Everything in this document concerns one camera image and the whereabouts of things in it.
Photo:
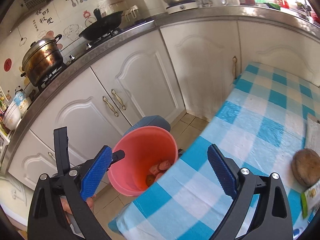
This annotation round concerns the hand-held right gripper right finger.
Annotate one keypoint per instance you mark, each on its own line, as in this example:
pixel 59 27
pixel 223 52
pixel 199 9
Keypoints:
pixel 221 172

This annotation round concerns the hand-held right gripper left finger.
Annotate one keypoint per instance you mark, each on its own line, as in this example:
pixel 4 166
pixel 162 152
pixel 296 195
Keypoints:
pixel 97 172

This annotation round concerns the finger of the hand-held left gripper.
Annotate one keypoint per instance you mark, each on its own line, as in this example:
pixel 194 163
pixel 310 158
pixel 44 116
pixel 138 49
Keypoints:
pixel 118 155

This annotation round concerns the pink plastic bucket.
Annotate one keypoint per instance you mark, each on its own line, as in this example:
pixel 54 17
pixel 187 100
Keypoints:
pixel 140 150

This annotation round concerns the white foam fruit net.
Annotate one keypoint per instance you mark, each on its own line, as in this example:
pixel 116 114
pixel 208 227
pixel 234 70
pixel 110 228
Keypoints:
pixel 160 167

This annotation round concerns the green white cookie packet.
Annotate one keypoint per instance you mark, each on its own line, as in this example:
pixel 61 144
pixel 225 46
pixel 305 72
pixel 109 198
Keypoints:
pixel 308 197

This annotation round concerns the person's left hand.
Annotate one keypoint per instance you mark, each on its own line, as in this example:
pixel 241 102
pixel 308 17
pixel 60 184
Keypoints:
pixel 65 205

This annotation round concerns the blue white checked tablecloth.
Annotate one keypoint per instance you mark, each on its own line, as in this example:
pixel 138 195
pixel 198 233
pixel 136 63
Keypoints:
pixel 250 135

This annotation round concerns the blue grey stool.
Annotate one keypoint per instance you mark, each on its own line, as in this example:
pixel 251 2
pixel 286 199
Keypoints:
pixel 152 122

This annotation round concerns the white ceramic bowl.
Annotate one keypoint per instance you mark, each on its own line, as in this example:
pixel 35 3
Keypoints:
pixel 12 115

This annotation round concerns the blue cartoon bowl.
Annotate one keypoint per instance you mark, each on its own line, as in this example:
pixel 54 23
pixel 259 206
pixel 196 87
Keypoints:
pixel 21 101

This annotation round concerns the black gas stove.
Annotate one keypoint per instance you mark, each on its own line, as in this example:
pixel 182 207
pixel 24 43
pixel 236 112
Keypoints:
pixel 53 74

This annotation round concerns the brown coconut half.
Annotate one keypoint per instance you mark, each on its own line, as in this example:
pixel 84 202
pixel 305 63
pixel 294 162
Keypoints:
pixel 306 167

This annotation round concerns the steel steamer pot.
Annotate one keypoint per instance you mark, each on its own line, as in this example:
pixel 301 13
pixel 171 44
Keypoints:
pixel 41 60

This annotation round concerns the white paper packet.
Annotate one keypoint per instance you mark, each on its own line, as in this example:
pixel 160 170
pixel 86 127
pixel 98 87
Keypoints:
pixel 312 135

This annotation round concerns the white kitchen cabinet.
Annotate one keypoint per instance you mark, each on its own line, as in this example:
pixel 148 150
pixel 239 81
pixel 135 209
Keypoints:
pixel 200 62

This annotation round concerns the black wok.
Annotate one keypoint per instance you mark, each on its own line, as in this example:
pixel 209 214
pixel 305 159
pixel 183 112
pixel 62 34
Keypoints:
pixel 105 25

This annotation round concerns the white plastic rack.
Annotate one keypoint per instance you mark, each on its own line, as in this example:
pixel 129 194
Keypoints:
pixel 131 12

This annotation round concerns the grey kitchen countertop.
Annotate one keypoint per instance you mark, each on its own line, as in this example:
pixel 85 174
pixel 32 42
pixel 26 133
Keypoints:
pixel 200 15

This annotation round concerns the white induction cooker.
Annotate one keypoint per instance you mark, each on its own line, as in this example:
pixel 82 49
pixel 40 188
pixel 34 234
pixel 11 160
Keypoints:
pixel 182 7

